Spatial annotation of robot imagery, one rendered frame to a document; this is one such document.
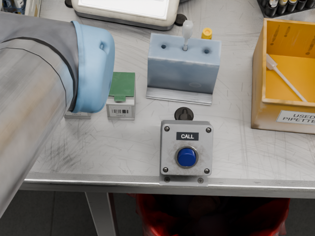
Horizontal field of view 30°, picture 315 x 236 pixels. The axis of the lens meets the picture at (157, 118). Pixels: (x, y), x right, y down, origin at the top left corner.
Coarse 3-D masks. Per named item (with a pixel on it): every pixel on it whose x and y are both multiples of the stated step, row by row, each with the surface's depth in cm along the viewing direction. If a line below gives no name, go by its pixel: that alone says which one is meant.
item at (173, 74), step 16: (160, 48) 82; (176, 48) 82; (192, 48) 82; (208, 48) 82; (160, 64) 82; (176, 64) 82; (192, 64) 81; (208, 64) 81; (160, 80) 87; (176, 80) 86; (192, 80) 86; (208, 80) 85; (160, 96) 89; (176, 96) 89; (192, 96) 89; (208, 96) 89
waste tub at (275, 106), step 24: (264, 24) 84; (288, 24) 84; (312, 24) 84; (264, 48) 82; (288, 48) 90; (312, 48) 90; (264, 72) 81; (288, 72) 91; (312, 72) 91; (264, 96) 79; (288, 96) 89; (312, 96) 90; (264, 120) 85; (288, 120) 84; (312, 120) 83
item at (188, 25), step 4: (188, 20) 76; (184, 24) 76; (188, 24) 76; (192, 24) 76; (184, 28) 76; (188, 28) 76; (192, 28) 76; (184, 32) 77; (188, 32) 77; (192, 32) 77; (184, 36) 77; (188, 36) 77
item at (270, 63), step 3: (267, 54) 91; (267, 57) 90; (270, 57) 91; (267, 60) 90; (270, 60) 90; (273, 60) 90; (267, 63) 90; (270, 63) 90; (273, 63) 90; (276, 63) 90; (267, 66) 91; (270, 66) 90; (273, 66) 90; (270, 69) 90
